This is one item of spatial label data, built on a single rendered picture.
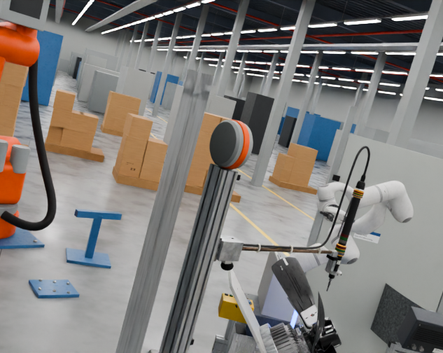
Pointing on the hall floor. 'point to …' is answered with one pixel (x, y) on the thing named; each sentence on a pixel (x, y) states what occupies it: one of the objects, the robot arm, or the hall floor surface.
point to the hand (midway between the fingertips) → (341, 220)
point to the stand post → (236, 332)
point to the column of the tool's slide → (199, 259)
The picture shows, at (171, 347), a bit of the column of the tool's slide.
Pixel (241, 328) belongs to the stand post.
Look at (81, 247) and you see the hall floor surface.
